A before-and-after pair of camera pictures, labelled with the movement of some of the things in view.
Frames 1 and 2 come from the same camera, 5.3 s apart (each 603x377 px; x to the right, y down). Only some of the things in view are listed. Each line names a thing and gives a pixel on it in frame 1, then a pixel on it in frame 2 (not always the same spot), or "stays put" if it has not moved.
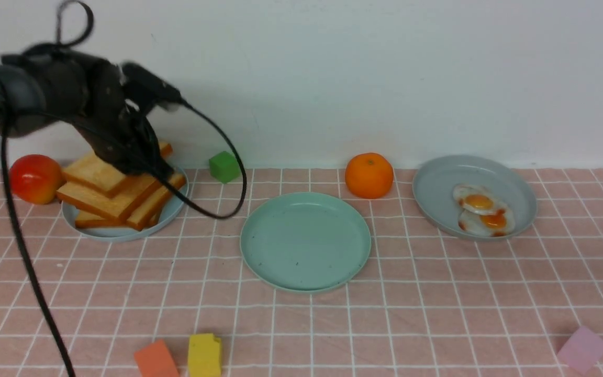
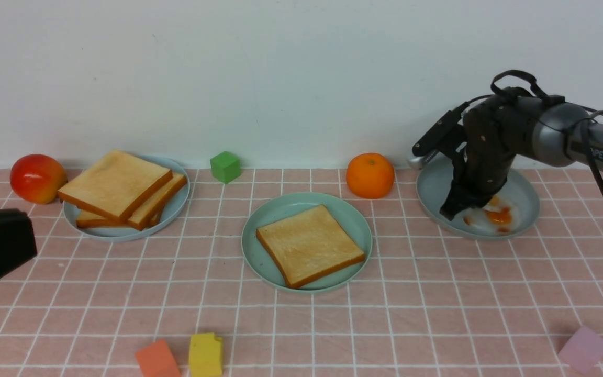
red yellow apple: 36,179 stays put
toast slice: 118,203 stays put
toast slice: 91,169 to 310,245
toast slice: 88,219 stays put
